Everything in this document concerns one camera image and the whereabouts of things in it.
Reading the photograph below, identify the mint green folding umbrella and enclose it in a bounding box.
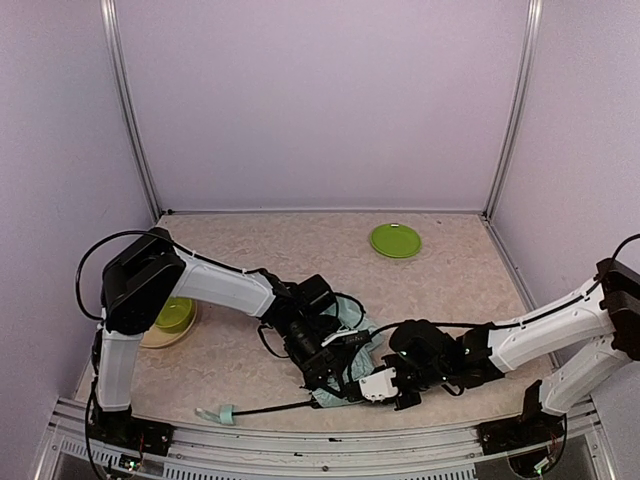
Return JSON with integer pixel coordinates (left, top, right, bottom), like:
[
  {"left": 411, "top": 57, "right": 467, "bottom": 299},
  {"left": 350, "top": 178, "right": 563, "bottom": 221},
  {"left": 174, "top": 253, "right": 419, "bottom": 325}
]
[{"left": 194, "top": 293, "right": 382, "bottom": 425}]

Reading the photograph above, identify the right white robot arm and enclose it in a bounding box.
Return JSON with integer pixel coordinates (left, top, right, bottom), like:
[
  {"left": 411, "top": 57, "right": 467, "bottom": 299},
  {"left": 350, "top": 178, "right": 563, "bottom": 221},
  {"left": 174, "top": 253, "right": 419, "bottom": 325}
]
[{"left": 384, "top": 259, "right": 639, "bottom": 417}]

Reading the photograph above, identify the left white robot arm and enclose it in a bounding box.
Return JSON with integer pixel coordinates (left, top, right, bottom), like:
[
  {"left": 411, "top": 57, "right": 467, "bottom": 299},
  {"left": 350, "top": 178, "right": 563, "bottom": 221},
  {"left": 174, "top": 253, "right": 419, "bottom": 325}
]
[{"left": 97, "top": 228, "right": 344, "bottom": 413}]

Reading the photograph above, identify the green plate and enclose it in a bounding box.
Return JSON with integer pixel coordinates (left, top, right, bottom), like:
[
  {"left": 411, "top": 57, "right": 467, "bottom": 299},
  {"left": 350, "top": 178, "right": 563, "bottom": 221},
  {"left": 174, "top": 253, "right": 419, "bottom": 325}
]
[{"left": 369, "top": 223, "right": 422, "bottom": 259}]

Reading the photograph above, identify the green bowl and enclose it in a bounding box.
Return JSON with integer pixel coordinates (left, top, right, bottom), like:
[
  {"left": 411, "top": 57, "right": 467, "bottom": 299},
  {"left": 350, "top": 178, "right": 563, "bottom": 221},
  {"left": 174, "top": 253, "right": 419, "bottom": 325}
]
[{"left": 154, "top": 297, "right": 197, "bottom": 334}]

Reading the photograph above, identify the beige plate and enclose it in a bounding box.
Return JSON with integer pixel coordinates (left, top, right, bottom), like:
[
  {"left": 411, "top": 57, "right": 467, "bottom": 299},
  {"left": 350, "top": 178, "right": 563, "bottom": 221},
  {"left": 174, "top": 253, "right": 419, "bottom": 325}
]
[{"left": 140, "top": 309, "right": 197, "bottom": 349}]

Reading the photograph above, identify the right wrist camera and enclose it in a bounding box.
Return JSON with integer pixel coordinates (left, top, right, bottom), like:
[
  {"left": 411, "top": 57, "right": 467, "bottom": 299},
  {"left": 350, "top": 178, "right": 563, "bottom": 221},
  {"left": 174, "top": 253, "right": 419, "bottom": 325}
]
[{"left": 358, "top": 367, "right": 399, "bottom": 403}]

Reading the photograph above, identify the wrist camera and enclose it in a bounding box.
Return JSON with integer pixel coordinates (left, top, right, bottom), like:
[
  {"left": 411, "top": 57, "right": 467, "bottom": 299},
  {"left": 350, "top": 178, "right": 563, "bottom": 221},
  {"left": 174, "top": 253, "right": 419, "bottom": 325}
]
[
  {"left": 358, "top": 367, "right": 399, "bottom": 403},
  {"left": 321, "top": 330, "right": 371, "bottom": 347}
]

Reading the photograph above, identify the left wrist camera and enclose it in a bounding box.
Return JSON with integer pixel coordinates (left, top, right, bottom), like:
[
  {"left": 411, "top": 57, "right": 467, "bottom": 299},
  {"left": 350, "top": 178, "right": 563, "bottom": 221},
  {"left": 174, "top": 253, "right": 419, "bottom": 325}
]
[{"left": 321, "top": 330, "right": 371, "bottom": 347}]

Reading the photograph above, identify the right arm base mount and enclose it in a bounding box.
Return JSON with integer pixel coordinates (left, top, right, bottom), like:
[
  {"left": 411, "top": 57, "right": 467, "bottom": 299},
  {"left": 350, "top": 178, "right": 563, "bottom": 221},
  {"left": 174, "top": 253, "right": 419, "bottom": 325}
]
[{"left": 477, "top": 380, "right": 567, "bottom": 455}]

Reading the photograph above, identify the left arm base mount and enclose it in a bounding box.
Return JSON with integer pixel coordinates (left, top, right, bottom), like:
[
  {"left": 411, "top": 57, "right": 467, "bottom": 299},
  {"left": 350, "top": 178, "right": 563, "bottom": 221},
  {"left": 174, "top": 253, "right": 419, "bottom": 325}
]
[{"left": 88, "top": 402, "right": 175, "bottom": 456}]

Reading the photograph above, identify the left camera cable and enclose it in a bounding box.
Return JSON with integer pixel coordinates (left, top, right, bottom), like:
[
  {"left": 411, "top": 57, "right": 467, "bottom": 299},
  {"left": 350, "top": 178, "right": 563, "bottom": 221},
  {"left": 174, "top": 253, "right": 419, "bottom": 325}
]
[{"left": 74, "top": 229, "right": 156, "bottom": 322}]

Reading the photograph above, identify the camera cable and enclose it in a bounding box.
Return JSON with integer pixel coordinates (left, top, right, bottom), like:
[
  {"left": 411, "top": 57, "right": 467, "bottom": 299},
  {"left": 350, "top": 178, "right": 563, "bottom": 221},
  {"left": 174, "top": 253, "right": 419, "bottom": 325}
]
[
  {"left": 369, "top": 233, "right": 640, "bottom": 341},
  {"left": 74, "top": 229, "right": 156, "bottom": 322}
]

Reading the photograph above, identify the aluminium front rail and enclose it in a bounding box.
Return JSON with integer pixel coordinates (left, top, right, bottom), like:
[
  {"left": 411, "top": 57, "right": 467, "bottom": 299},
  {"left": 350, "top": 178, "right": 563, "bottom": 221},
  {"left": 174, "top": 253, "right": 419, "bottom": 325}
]
[{"left": 27, "top": 400, "right": 622, "bottom": 479}]

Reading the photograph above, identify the right camera cable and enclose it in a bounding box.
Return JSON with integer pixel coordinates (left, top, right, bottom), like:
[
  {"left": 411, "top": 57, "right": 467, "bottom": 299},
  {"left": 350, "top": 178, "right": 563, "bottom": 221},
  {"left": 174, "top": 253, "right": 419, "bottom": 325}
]
[{"left": 369, "top": 233, "right": 640, "bottom": 341}]

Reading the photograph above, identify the right aluminium frame post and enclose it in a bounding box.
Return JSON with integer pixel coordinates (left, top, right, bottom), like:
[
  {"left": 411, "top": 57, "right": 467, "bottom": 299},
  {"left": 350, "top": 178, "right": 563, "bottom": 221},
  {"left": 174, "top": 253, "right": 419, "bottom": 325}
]
[{"left": 483, "top": 0, "right": 544, "bottom": 224}]

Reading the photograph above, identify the aluminium frame post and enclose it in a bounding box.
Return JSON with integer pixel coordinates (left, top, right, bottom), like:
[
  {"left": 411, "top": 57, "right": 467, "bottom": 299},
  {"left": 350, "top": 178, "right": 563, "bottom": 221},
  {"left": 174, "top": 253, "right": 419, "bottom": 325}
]
[
  {"left": 483, "top": 0, "right": 544, "bottom": 224},
  {"left": 100, "top": 0, "right": 163, "bottom": 222}
]

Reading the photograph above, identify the left aluminium frame post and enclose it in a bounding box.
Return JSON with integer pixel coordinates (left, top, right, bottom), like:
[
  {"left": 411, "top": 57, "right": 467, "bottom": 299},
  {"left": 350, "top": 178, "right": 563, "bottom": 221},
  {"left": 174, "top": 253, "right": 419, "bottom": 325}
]
[{"left": 100, "top": 0, "right": 163, "bottom": 222}]

